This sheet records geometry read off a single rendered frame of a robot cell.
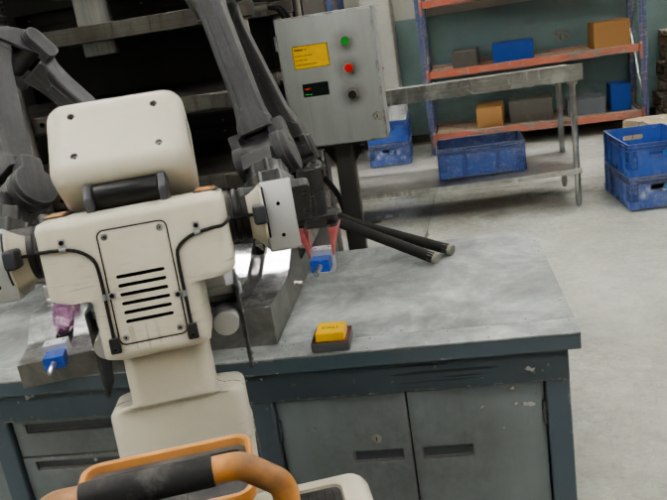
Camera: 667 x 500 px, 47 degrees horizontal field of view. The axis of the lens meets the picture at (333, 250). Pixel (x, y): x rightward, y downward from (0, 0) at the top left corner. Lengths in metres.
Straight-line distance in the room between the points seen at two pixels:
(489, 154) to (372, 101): 3.04
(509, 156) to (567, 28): 3.08
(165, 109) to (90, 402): 0.85
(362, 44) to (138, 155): 1.31
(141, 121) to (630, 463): 1.93
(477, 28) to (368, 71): 5.86
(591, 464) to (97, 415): 1.53
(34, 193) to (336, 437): 0.84
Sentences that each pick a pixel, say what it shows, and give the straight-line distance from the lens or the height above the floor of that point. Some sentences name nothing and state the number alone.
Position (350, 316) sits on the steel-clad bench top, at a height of 0.80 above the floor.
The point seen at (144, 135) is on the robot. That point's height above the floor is 1.33.
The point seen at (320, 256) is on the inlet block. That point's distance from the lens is 1.71.
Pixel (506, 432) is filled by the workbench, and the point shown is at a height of 0.55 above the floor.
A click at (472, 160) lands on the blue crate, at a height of 0.37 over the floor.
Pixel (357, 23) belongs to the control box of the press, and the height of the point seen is 1.42.
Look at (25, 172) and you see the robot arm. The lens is 1.36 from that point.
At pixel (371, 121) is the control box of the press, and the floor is 1.13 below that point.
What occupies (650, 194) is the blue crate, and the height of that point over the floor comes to 0.10.
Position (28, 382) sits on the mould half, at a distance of 1.77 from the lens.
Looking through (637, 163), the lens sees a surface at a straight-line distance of 5.11.
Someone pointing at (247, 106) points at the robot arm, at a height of 1.33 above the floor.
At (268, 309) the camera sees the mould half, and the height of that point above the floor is 0.88.
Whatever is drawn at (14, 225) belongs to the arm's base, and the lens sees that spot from 1.29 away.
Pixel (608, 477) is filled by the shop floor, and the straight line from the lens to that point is 2.56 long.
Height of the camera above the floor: 1.46
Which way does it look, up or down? 17 degrees down
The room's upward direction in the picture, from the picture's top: 9 degrees counter-clockwise
